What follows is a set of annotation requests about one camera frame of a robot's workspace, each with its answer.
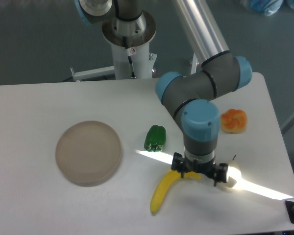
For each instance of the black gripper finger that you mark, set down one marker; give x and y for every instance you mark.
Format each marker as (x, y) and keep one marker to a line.
(178, 164)
(219, 173)

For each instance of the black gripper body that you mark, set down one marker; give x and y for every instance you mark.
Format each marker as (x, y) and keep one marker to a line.
(202, 164)

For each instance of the yellow banana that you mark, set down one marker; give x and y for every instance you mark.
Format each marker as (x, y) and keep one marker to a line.
(164, 186)

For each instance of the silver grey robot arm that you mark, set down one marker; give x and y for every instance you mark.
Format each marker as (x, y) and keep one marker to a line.
(128, 28)

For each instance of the white pear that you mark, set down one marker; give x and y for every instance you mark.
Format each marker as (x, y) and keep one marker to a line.
(234, 174)

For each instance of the green bell pepper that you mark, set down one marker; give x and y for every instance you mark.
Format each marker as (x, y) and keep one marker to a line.
(155, 139)

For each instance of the orange bread roll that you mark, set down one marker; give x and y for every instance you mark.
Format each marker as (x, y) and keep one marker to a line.
(234, 121)

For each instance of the round beige plate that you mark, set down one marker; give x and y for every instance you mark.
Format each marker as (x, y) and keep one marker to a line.
(88, 153)

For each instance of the grey table leg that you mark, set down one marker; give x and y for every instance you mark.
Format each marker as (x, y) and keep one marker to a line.
(287, 124)

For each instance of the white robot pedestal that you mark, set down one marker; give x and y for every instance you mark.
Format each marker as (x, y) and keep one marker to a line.
(133, 62)

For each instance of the white metal base frame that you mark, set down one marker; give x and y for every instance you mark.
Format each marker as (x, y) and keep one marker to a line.
(93, 73)

